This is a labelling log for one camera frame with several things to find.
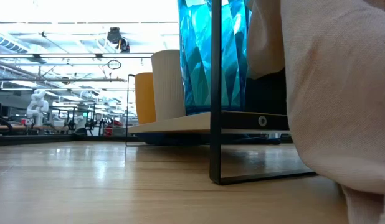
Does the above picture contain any wooden shelf with black legs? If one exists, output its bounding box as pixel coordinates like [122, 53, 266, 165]
[125, 0, 318, 185]

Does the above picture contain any red background equipment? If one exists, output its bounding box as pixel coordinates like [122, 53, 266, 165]
[103, 119, 123, 136]

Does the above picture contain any black metal table frame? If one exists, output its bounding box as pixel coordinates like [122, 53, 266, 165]
[0, 133, 140, 147]

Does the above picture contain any beige ribbed cup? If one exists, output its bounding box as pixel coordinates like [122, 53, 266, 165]
[150, 49, 187, 122]

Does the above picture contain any beige cloth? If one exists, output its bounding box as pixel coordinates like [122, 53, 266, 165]
[247, 0, 385, 224]

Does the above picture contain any small orange cup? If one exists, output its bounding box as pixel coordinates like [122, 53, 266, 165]
[135, 72, 157, 125]

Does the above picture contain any teal faceted tumbler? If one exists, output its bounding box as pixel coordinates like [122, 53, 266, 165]
[177, 0, 252, 116]

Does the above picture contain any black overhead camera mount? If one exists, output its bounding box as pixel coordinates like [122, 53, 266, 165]
[107, 27, 131, 53]

